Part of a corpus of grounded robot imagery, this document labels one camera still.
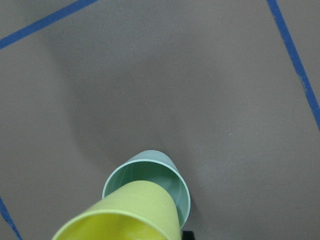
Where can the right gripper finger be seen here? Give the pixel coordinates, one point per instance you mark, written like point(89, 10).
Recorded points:
point(188, 235)

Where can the yellow plastic cup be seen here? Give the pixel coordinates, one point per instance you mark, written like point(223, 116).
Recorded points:
point(139, 210)

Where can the green plastic cup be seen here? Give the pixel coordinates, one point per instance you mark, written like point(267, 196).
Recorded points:
point(154, 166)

